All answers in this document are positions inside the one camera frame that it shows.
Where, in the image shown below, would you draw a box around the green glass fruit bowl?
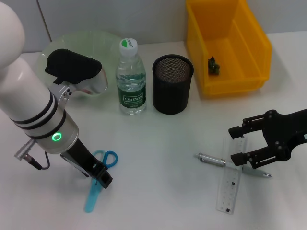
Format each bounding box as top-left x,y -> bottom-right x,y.
38,29 -> 122,99

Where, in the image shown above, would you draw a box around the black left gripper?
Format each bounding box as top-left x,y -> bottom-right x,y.
59,138 -> 114,190

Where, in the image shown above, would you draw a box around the blue and teal scissors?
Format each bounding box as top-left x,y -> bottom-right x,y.
83,149 -> 119,214

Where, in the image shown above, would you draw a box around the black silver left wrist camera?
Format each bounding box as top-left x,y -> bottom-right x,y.
44,48 -> 109,97

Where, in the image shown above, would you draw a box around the clear water bottle green label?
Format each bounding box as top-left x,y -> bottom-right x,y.
115,38 -> 148,116

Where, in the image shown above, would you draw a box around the black mesh pen holder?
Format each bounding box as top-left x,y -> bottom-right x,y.
151,54 -> 195,116

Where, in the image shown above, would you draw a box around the clear plastic ruler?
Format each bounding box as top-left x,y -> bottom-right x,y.
215,137 -> 248,213

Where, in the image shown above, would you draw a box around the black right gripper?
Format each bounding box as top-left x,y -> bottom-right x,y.
228,109 -> 307,169

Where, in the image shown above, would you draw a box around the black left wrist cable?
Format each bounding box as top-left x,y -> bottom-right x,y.
13,138 -> 51,171

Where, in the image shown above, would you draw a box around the yellow plastic bin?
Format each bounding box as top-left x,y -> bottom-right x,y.
185,0 -> 273,99

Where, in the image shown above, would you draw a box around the silver grey pen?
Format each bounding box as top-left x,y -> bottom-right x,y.
193,153 -> 273,179

